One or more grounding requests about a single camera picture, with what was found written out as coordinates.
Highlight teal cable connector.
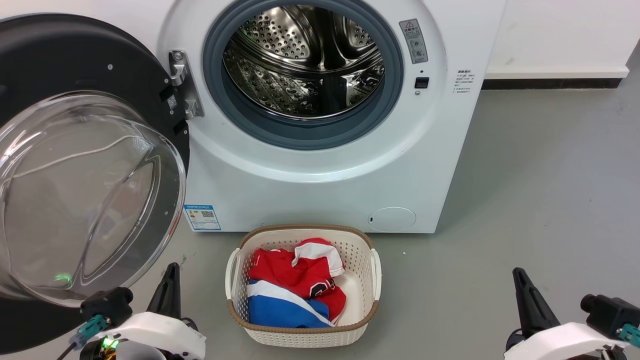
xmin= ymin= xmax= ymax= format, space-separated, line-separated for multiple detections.
xmin=616 ymin=323 xmax=640 ymax=349
xmin=69 ymin=314 xmax=109 ymax=350

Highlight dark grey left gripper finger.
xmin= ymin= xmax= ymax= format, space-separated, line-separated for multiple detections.
xmin=146 ymin=262 xmax=182 ymax=321

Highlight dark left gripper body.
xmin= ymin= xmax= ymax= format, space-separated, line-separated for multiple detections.
xmin=79 ymin=336 xmax=168 ymax=360

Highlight cream plastic laundry basket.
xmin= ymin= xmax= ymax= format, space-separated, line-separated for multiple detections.
xmin=224 ymin=224 xmax=383 ymax=349

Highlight steel perforated washer drum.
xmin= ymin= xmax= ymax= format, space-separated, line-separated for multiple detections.
xmin=222 ymin=4 xmax=386 ymax=121

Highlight grey warning sticker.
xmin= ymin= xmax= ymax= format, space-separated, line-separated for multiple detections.
xmin=398 ymin=18 xmax=429 ymax=65

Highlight red white blue garment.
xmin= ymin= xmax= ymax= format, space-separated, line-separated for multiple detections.
xmin=246 ymin=237 xmax=348 ymax=329

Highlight grey metal door hinge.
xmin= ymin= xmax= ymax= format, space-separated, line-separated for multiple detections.
xmin=168 ymin=49 xmax=205 ymax=120

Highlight round white filter cover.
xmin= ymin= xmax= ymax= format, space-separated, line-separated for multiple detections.
xmin=367 ymin=206 xmax=417 ymax=233

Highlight white power cable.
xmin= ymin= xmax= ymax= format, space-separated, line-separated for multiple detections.
xmin=9 ymin=135 xmax=151 ymax=180

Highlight white front-load washing machine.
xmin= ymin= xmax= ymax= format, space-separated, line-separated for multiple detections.
xmin=157 ymin=0 xmax=507 ymax=234

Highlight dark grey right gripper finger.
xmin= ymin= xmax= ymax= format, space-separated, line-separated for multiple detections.
xmin=512 ymin=267 xmax=562 ymax=339

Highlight blue energy label sticker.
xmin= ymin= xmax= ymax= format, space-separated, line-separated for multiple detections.
xmin=183 ymin=204 xmax=222 ymax=232

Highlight black round glass washer door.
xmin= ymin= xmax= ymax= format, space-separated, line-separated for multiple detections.
xmin=0 ymin=13 xmax=192 ymax=354

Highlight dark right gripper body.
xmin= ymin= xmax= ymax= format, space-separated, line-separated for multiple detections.
xmin=505 ymin=330 xmax=527 ymax=352

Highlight teal left cable connector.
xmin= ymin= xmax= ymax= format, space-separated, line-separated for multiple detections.
xmin=69 ymin=314 xmax=109 ymax=350

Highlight teal right cable connector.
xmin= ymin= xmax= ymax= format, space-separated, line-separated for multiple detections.
xmin=616 ymin=323 xmax=640 ymax=349

